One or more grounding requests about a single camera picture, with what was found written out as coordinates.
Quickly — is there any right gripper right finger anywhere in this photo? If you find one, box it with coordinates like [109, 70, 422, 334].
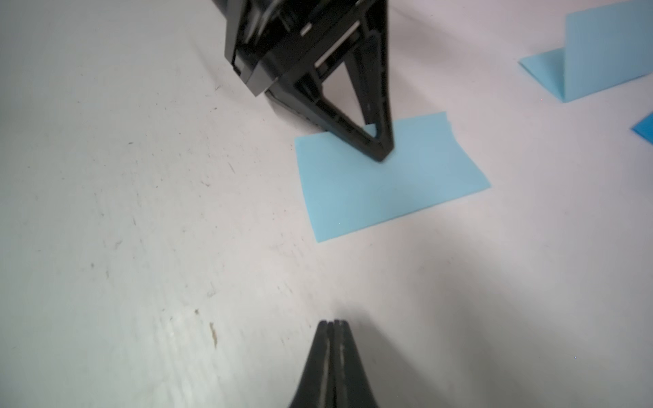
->
[333, 320, 379, 408]

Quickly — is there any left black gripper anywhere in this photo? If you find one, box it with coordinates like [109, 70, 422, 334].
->
[214, 1, 395, 163]

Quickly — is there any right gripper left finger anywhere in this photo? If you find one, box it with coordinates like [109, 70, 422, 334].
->
[289, 321, 334, 408]

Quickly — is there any light blue front paper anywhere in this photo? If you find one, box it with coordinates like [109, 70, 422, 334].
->
[294, 112, 491, 242]

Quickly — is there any light blue paper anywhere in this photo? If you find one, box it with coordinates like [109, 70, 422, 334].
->
[520, 1, 652, 103]
[294, 112, 491, 242]

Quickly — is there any bright blue square paper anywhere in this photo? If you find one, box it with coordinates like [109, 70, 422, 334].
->
[632, 113, 653, 144]

